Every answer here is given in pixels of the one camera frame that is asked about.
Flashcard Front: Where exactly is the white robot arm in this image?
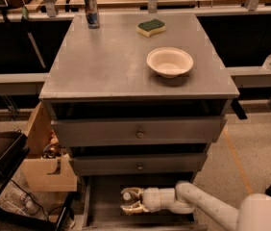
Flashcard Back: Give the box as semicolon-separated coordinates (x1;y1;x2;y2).
120;181;271;231

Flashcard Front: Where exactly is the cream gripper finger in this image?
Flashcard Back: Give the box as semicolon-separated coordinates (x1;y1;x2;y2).
121;187;144;197
120;201;149;215

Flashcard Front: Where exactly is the grey open bottom drawer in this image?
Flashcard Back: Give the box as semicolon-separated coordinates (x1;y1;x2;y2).
83;173;208;231

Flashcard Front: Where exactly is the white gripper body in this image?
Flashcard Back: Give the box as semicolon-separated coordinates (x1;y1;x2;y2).
142;188;176;213

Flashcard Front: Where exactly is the blue energy drink can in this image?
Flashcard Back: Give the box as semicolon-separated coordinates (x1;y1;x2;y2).
84;0;100;29

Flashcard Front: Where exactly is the grey drawer cabinet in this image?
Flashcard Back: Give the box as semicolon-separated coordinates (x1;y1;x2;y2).
38;13;241;231

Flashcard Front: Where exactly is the green yellow sponge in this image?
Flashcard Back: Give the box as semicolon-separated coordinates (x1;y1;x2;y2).
136;19;165;38

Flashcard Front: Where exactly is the plastic bottle on floor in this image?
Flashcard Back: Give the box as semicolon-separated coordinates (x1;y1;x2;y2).
11;188;40;216

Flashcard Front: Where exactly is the grey top drawer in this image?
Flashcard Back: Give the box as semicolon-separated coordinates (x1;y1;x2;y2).
52;116;226;147

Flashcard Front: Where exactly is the grey middle drawer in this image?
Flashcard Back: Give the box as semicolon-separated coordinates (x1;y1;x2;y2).
71;153;207;175

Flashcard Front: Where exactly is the light wooden box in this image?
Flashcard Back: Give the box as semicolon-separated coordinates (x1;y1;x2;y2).
21;102;77;192

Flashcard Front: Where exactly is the white paper bowl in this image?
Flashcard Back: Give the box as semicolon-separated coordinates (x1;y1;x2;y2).
146;47;194;78

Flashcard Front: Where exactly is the clear plastic water bottle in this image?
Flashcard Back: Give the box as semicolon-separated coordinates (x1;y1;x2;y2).
121;192;136;208

